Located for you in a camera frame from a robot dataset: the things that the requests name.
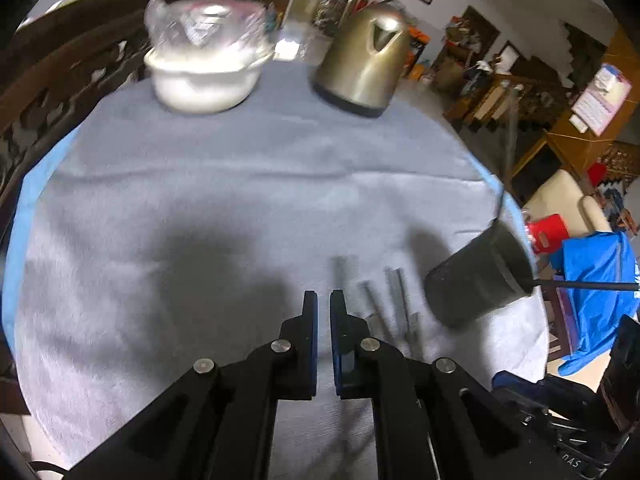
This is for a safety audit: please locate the carved wooden chair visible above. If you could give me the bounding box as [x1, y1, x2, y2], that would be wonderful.
[0, 0, 168, 241]

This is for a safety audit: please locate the wall calendar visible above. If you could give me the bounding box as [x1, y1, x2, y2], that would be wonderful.
[570, 62, 630, 136]

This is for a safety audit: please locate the dark grey utensil holder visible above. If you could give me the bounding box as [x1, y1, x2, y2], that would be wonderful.
[424, 222, 538, 328]

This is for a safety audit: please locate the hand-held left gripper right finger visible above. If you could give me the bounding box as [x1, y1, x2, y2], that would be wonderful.
[330, 289, 576, 480]

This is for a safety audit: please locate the cluttered wooden side table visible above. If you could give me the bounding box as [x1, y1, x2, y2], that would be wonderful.
[444, 71, 535, 135]

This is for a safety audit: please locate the cream sofa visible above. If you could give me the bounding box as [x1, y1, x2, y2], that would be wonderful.
[522, 169, 613, 241]

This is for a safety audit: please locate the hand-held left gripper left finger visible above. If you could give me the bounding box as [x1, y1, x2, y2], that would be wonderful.
[65, 290, 321, 480]

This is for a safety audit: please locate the dark chopstick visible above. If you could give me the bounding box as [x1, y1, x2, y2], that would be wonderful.
[385, 268, 420, 348]

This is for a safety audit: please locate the blue garment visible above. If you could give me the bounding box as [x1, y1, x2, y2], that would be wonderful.
[550, 230, 640, 378]

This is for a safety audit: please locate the blue table cover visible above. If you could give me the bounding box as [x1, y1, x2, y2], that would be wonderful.
[0, 132, 531, 346]

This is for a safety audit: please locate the black thin stick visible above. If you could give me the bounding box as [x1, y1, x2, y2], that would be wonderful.
[527, 280, 640, 292]

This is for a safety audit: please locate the white bowl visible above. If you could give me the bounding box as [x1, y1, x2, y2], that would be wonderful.
[144, 42, 276, 115]

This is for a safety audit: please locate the grey tablecloth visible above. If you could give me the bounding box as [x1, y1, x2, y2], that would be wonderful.
[15, 55, 551, 471]

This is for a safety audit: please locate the brass-coloured kettle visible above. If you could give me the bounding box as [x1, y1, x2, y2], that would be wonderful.
[312, 0, 411, 118]

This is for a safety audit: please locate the red container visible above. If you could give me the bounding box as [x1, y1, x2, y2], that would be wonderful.
[525, 214, 571, 257]

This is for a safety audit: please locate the clear plastic bag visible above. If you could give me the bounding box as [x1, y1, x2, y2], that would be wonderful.
[144, 0, 273, 61]

